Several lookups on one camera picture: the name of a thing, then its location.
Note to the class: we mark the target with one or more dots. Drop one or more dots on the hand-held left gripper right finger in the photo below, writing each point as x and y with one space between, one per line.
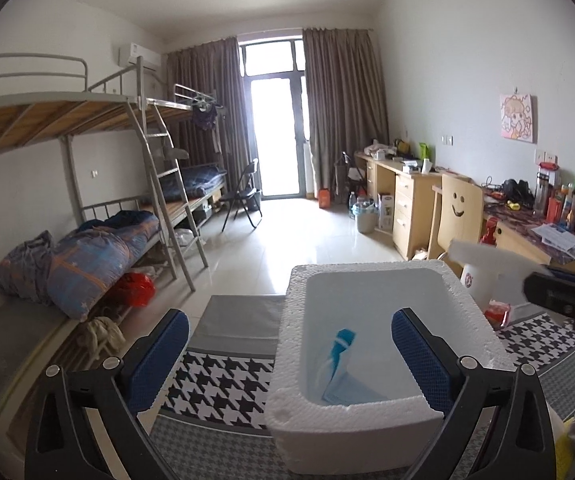
420 360

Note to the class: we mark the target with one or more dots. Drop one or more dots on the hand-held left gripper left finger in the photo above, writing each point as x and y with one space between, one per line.
160 355

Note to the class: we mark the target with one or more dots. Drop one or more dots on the white pump bottle red cap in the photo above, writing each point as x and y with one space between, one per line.
492 277

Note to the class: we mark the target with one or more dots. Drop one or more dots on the white foam box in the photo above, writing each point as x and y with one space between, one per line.
292 435

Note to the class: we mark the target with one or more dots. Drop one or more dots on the printed paper leaflet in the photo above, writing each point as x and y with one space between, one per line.
557 237

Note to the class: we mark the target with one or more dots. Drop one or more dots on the red snack packet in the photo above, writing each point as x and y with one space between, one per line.
496 314

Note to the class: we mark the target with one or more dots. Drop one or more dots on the beige cloth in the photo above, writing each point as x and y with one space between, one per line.
102 335

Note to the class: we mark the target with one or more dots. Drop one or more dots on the red plastic bag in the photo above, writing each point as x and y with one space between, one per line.
132 290

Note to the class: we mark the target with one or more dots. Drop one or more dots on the houndstooth table cloth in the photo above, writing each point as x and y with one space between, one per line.
227 385

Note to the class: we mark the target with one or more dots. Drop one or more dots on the red spray bottle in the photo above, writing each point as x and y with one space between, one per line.
490 232

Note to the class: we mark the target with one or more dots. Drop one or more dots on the steel water bottle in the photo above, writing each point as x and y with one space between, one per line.
543 192

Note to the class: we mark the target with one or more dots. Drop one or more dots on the black headphones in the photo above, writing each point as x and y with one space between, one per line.
517 191

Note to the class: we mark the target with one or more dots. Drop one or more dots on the wooden chair with smiley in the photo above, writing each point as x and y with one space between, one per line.
460 220

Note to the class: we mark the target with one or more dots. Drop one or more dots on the blue orange plaid quilt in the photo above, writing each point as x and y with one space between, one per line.
102 260

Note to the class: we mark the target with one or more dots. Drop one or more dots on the white cardboard box green print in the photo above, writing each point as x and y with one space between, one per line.
386 212

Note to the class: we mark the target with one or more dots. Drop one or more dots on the white waste bin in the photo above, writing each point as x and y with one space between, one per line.
366 217

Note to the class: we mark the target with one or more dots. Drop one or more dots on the wooden desk with drawers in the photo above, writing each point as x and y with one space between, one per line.
407 200

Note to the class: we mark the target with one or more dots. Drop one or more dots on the grey purple crumpled cloth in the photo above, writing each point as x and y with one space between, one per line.
22 270

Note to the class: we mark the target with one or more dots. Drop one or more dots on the small grey metal bunk bed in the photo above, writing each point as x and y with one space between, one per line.
202 195

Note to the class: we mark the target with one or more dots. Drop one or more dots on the clear water jug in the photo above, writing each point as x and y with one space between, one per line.
353 206

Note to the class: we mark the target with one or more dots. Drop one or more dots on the dark blue bedding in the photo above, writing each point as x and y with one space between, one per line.
192 182

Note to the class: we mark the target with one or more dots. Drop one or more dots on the black folding chair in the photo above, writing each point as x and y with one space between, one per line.
240 192

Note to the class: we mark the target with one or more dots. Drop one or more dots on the green paper bag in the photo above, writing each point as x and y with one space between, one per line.
424 151

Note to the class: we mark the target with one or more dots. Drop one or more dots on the orange container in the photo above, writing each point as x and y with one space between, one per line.
324 199

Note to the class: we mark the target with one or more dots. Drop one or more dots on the dark hanging clothes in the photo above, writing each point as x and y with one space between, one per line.
203 116

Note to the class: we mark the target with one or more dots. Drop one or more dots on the glass balcony door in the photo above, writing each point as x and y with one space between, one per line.
277 135

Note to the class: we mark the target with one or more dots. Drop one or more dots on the brown curtain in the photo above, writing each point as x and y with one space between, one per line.
207 100
342 110

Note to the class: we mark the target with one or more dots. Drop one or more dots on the large grey metal bunk bed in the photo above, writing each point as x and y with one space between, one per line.
67 110

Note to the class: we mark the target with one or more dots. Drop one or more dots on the white air conditioner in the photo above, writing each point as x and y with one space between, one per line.
137 55

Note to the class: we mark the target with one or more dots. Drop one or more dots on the white wall socket red plug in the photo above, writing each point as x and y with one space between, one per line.
546 158

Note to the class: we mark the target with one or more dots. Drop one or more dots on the pink cartoon wall poster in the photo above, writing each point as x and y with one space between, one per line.
517 117

